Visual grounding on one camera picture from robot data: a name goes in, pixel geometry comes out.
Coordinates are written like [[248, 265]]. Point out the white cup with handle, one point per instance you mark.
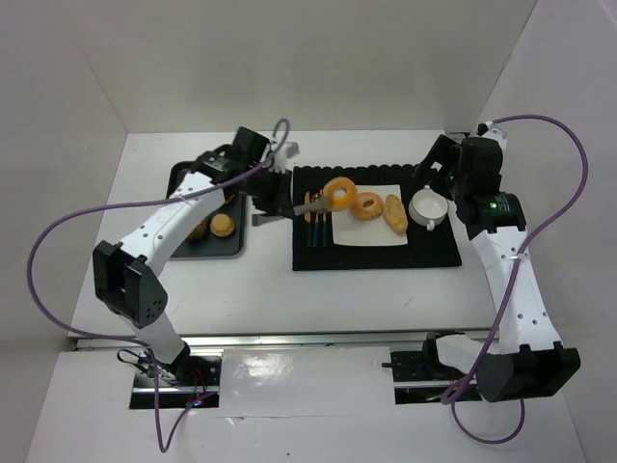
[[427, 208]]

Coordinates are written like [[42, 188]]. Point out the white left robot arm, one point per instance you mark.
[[126, 274]]

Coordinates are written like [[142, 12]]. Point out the black placemat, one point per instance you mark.
[[425, 249]]

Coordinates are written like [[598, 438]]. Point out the metal rail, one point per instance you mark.
[[303, 340]]

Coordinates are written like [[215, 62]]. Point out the gold spoon green handle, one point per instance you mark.
[[317, 215]]

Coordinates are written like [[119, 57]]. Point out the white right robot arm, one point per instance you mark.
[[523, 356]]

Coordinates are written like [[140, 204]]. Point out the metal tongs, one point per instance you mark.
[[317, 204]]

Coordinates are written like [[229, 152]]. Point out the dark grey serving tray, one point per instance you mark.
[[213, 247]]

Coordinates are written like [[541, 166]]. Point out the glazed ring donut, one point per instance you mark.
[[339, 193], [367, 206]]

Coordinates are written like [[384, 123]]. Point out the white square plate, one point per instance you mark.
[[349, 231]]

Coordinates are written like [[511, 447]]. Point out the long golden bread loaf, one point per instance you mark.
[[395, 215]]

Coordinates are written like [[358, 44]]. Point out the dark brown bread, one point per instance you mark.
[[198, 232]]

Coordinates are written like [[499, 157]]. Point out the gold fork green handle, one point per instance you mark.
[[325, 229]]

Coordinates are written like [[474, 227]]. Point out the round yellow bun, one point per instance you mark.
[[222, 225]]

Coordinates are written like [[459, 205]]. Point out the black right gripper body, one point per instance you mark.
[[435, 157]]

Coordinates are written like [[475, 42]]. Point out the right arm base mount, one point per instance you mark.
[[417, 378]]

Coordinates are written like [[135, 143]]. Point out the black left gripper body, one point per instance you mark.
[[278, 194]]

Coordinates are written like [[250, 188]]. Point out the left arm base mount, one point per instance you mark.
[[199, 386]]

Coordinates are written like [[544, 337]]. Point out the gold knife green handle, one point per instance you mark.
[[308, 220]]

